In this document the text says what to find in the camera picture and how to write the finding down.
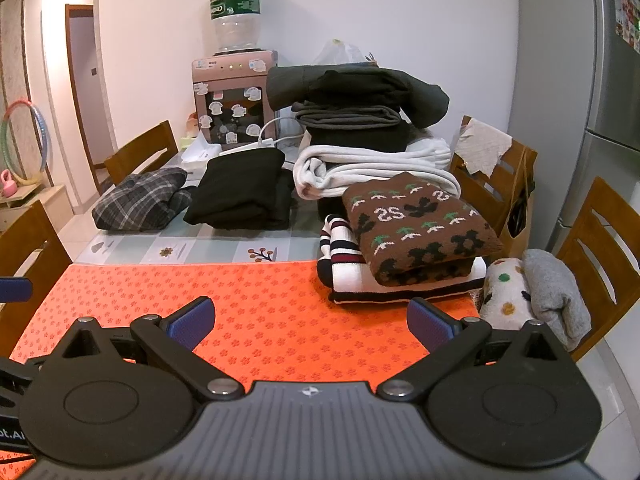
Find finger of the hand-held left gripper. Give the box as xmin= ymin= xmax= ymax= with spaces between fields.
xmin=0 ymin=279 xmax=34 ymax=306

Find wooden door frame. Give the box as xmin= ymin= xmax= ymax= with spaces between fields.
xmin=65 ymin=4 xmax=116 ymax=196

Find grey folded trousers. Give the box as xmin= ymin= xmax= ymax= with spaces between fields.
xmin=291 ymin=101 xmax=408 ymax=133

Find spotted white fleece blanket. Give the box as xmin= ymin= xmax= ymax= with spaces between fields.
xmin=475 ymin=256 xmax=538 ymax=331

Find colourful hula hoop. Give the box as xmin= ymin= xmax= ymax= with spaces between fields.
xmin=0 ymin=100 xmax=51 ymax=186

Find beige towel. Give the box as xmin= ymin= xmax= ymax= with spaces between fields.
xmin=452 ymin=119 xmax=515 ymax=178

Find orange flower-print mat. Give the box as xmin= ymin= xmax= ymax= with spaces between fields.
xmin=0 ymin=260 xmax=483 ymax=466

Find white tissue box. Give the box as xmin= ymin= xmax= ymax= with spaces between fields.
xmin=180 ymin=135 xmax=223 ymax=163

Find black folded trousers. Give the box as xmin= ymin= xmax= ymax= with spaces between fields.
xmin=305 ymin=125 xmax=413 ymax=154

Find checked floral tablecloth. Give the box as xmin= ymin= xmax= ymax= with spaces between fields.
xmin=75 ymin=150 xmax=351 ymax=266

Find wooden chair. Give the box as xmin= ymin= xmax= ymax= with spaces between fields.
xmin=555 ymin=176 xmax=640 ymax=361
xmin=0 ymin=199 xmax=73 ymax=356
xmin=449 ymin=115 xmax=538 ymax=258
xmin=103 ymin=120 xmax=180 ymax=186

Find grey fleece garment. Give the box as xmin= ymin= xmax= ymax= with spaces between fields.
xmin=522 ymin=249 xmax=593 ymax=351

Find silver refrigerator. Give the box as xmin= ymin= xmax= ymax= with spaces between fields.
xmin=547 ymin=0 xmax=640 ymax=256

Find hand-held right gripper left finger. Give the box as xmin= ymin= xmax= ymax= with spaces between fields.
xmin=40 ymin=296 xmax=246 ymax=403

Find cluster of fridge magnets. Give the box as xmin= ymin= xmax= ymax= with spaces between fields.
xmin=611 ymin=0 xmax=640 ymax=55

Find dark grey folded jacket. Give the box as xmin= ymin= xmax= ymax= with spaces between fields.
xmin=266 ymin=64 xmax=450 ymax=130

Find white folded sweatshirt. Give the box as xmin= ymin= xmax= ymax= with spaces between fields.
xmin=292 ymin=137 xmax=462 ymax=201

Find black folded sweater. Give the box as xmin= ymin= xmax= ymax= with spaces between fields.
xmin=183 ymin=149 xmax=296 ymax=231

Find low light wood cabinet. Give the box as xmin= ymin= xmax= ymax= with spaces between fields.
xmin=0 ymin=184 xmax=71 ymax=233

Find striped folded sweater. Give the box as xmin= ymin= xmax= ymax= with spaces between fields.
xmin=316 ymin=215 xmax=488 ymax=306

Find brown paper bag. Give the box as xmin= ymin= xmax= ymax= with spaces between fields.
xmin=502 ymin=147 xmax=537 ymax=257

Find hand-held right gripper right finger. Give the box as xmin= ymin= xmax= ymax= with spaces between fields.
xmin=375 ymin=297 xmax=574 ymax=403

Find pink water dispenser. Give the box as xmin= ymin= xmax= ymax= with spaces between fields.
xmin=191 ymin=50 xmax=278 ymax=146

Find white plastic bag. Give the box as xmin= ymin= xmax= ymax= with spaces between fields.
xmin=312 ymin=39 xmax=372 ymax=67

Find grey plaid shirt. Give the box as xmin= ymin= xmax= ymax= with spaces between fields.
xmin=91 ymin=167 xmax=196 ymax=232

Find clear water bottle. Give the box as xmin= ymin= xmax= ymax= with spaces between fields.
xmin=207 ymin=0 xmax=262 ymax=56

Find brown patterned knitted sweater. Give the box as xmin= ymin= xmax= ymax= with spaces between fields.
xmin=342 ymin=171 xmax=504 ymax=286

